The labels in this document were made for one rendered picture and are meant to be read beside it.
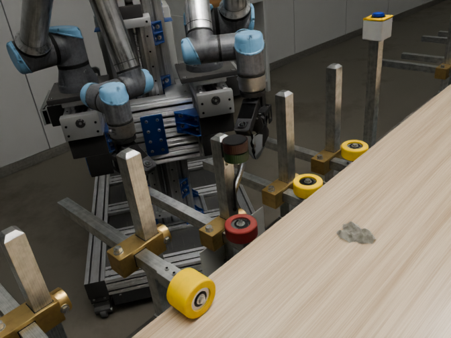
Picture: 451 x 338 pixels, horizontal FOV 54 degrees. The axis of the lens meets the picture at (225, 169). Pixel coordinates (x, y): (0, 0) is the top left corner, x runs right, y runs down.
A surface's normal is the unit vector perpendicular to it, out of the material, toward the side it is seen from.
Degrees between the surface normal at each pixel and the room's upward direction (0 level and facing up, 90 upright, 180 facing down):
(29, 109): 90
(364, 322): 0
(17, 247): 90
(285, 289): 0
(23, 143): 90
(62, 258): 0
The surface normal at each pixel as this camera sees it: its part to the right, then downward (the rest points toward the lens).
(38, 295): 0.72, 0.28
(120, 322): -0.10, -0.86
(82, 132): 0.20, 0.47
